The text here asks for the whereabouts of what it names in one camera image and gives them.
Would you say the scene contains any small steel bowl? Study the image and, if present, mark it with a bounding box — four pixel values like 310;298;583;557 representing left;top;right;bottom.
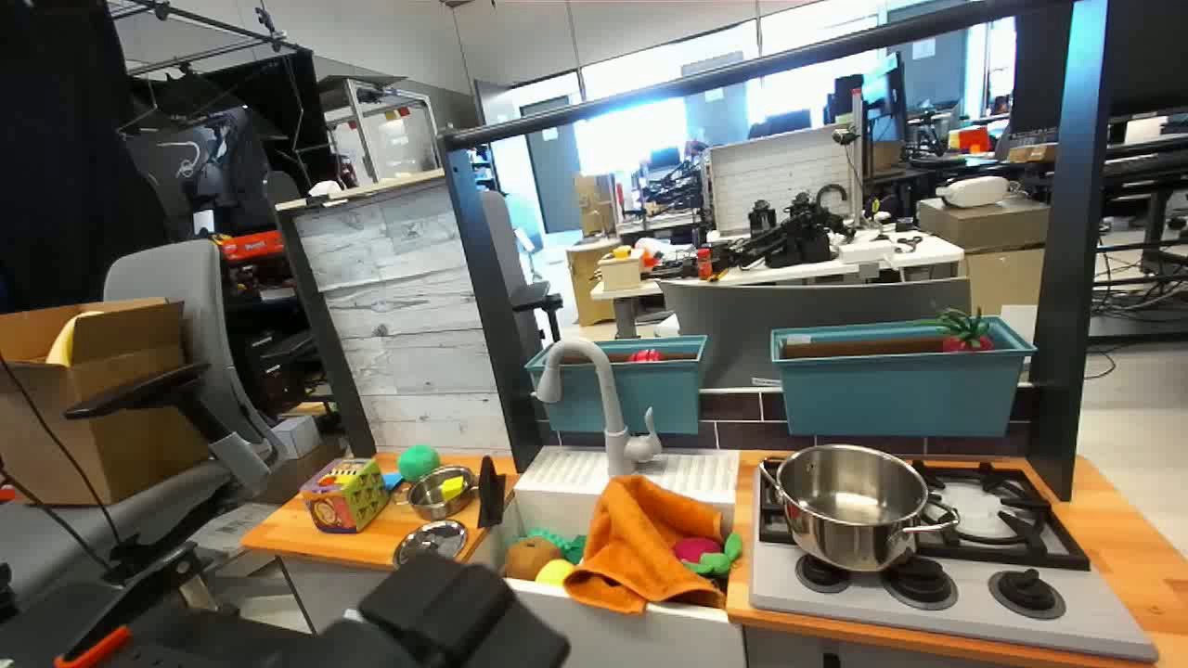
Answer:
406;465;483;522

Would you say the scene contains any grey toy faucet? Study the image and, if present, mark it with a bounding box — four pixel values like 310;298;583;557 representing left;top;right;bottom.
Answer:
533;336;668;482

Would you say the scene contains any teal planter with red toy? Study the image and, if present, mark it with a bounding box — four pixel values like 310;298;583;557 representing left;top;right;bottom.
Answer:
520;330;716;440

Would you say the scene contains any black toy utensil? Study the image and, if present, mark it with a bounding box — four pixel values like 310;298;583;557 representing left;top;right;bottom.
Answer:
477;454;508;536

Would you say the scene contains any white office desk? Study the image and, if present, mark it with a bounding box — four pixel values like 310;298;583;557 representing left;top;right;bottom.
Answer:
586;230;968;381

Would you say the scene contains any orange cloth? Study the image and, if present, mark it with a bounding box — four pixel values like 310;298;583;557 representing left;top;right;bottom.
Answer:
560;471;731;621

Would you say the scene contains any green toy ball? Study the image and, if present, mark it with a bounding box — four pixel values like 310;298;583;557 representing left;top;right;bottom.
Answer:
394;440;446;486

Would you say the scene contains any brown toy fruit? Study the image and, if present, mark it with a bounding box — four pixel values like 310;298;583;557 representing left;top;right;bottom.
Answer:
497;531;564;581

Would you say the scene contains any pink toy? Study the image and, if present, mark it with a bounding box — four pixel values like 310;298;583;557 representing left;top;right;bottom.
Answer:
668;531;727;568

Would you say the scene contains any yellow toy fruit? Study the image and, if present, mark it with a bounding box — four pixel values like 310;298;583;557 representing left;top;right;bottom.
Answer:
533;553;583;595

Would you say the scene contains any green toy vegetable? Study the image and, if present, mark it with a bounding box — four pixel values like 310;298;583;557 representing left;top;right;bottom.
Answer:
684;526;746;581

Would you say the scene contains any small steel plate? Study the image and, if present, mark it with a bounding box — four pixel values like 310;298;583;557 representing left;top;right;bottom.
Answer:
390;515;477;568

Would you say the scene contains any white toy sink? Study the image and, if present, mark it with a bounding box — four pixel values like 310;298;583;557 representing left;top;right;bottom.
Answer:
472;440;751;668

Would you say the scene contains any colourful soft toy cube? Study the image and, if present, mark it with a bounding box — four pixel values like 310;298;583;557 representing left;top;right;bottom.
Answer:
300;454;394;539

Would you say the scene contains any steel cooking pot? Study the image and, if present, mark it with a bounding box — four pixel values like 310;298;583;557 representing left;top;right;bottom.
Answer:
759;438;966;579

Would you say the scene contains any teal planter with plant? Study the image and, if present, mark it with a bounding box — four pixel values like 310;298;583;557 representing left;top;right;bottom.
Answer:
767;315;1040;440

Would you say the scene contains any red green toy plant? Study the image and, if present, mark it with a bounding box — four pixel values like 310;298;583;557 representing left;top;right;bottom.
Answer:
936;306;998;355

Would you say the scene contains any grey office chair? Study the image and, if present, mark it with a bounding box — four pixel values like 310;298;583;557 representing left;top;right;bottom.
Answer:
0;235;296;625

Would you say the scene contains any grey toy stove top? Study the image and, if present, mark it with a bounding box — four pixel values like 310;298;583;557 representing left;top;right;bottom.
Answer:
746;454;1164;668

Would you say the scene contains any cardboard box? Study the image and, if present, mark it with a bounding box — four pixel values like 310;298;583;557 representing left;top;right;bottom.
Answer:
0;294;217;507

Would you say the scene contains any wooden toy kitchen unit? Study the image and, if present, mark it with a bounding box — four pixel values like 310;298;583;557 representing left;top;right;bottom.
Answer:
239;444;1188;668

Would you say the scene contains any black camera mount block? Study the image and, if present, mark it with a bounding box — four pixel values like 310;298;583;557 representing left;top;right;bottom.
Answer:
357;546;575;668

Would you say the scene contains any black metal frame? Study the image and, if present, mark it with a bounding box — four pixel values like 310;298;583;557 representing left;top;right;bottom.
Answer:
439;0;1118;505

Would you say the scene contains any black clamp with orange handle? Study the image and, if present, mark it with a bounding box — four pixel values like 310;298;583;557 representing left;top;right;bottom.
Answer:
51;543;210;668

